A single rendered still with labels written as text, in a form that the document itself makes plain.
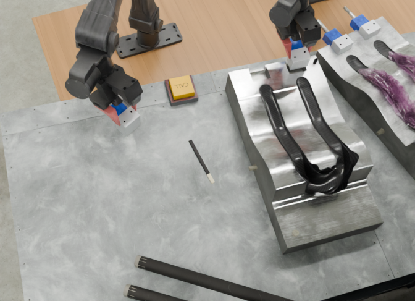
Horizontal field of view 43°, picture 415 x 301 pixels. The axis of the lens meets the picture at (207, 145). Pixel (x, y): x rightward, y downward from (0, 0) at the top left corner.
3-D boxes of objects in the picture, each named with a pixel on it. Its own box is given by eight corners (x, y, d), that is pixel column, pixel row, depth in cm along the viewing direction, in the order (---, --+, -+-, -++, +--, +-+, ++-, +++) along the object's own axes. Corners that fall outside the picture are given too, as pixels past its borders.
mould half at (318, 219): (225, 89, 152) (230, 62, 140) (307, 72, 157) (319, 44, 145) (282, 254, 132) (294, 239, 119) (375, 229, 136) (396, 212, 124)
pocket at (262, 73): (246, 75, 148) (247, 68, 145) (263, 72, 149) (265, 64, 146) (251, 89, 146) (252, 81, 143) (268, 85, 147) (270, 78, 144)
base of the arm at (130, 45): (184, 24, 152) (175, 6, 154) (118, 42, 147) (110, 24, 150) (183, 41, 159) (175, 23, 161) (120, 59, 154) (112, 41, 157)
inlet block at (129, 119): (91, 103, 135) (88, 93, 130) (105, 91, 136) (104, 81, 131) (126, 137, 132) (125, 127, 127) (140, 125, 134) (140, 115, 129)
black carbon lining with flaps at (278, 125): (254, 90, 144) (260, 70, 136) (308, 78, 147) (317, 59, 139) (298, 206, 130) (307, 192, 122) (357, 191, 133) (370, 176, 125)
